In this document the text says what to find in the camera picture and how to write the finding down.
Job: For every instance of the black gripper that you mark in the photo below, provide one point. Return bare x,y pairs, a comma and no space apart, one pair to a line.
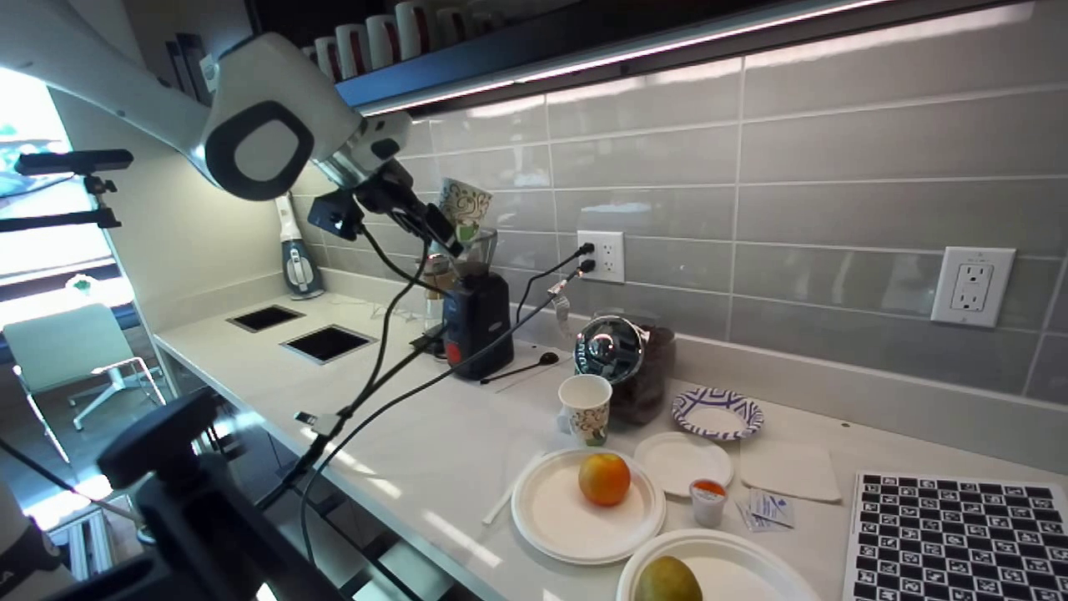
391,194

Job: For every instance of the patterned paper cup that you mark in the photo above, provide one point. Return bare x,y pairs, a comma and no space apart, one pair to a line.
466,206
587,408

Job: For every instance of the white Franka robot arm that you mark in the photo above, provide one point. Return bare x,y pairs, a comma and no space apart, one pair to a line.
268,117

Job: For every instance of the patterned paper cup on counter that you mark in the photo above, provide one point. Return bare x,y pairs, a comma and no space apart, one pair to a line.
587,408

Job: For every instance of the small sauce cup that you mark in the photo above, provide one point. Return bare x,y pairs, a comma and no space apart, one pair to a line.
708,502

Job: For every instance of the black coffee grinder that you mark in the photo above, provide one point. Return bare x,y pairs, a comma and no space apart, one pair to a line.
476,310

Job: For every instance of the hand blender in charger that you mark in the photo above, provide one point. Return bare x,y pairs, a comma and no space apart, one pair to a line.
296,262

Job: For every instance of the chrome kettle on base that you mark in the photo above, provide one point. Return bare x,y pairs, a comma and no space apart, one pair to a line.
637,359

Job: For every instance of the large white paper plate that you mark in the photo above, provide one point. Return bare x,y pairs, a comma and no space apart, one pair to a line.
555,520

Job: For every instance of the orange fruit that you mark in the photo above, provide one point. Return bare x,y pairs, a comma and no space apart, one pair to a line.
607,479

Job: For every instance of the small white paper plate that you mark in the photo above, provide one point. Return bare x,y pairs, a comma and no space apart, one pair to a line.
674,463

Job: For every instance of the blue patterned paper bowl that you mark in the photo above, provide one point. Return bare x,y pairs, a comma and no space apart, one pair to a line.
720,415

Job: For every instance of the white chair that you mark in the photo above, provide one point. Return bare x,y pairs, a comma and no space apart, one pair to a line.
75,346

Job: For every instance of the yellow green fruit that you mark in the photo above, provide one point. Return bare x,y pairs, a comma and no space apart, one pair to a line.
668,578

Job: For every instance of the white plate with green fruit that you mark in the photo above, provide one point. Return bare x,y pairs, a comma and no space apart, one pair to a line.
727,566

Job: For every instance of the sauce packet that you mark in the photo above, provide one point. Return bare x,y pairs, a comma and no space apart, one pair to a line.
768,512

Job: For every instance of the white paper napkin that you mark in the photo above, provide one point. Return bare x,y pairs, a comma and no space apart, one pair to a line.
788,470

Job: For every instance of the checkerboard calibration board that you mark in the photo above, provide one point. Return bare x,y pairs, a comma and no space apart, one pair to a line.
946,539

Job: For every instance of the white wall outlet left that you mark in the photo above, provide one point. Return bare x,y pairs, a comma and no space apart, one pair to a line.
607,252

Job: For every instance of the white wall outlet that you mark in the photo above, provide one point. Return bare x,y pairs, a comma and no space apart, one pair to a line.
607,252
974,286

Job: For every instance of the black wall shelf unit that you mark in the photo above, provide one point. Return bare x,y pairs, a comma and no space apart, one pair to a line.
591,41

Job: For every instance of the white mug red handle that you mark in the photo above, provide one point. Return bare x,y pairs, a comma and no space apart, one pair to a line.
410,28
381,53
326,57
350,47

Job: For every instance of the black foreground camera mount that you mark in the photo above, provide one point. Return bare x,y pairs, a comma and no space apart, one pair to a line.
209,539

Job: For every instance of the white wall outlet right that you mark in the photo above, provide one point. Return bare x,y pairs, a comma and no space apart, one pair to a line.
974,286

